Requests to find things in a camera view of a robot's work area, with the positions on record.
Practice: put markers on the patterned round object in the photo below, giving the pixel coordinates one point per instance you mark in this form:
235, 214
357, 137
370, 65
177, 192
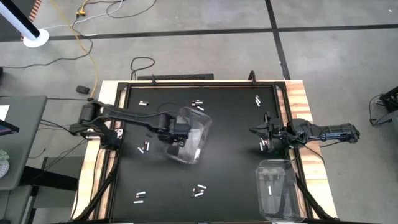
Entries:
3, 163

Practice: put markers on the white pole with round base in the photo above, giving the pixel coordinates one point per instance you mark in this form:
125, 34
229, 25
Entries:
35, 38

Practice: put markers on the dark tablet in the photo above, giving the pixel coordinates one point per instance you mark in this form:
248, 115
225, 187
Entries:
7, 127

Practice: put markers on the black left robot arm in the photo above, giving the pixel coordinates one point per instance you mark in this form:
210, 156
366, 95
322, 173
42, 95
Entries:
124, 115

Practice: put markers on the black table clamp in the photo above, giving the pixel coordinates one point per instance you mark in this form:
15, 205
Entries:
153, 79
252, 76

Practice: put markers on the grey desk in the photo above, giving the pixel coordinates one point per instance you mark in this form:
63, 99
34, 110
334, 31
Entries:
21, 140

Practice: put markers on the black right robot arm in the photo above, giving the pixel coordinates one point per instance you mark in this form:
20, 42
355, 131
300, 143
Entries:
329, 132

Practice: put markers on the white paper sheet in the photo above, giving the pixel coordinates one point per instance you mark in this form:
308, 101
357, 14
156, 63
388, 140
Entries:
3, 112

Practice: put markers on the clear plastic bin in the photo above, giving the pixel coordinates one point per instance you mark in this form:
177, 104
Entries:
280, 199
199, 124

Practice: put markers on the black power supply box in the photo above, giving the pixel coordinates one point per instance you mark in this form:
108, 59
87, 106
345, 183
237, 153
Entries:
76, 128

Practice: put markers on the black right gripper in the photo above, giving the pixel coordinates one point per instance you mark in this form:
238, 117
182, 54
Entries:
276, 132

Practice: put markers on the small black power adapter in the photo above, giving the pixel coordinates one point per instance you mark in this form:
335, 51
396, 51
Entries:
82, 89

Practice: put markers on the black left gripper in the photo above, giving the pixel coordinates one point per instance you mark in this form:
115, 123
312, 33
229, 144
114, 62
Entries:
174, 129

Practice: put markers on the grey cabinet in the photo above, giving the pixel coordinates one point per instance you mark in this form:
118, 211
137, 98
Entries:
14, 203

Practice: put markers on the black desk leg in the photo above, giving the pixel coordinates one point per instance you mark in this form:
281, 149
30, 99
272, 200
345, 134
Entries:
46, 179

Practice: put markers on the orange striped board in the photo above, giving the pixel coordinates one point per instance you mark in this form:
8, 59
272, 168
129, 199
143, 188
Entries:
37, 6

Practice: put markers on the black floor equipment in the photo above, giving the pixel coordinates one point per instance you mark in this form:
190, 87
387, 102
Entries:
390, 101

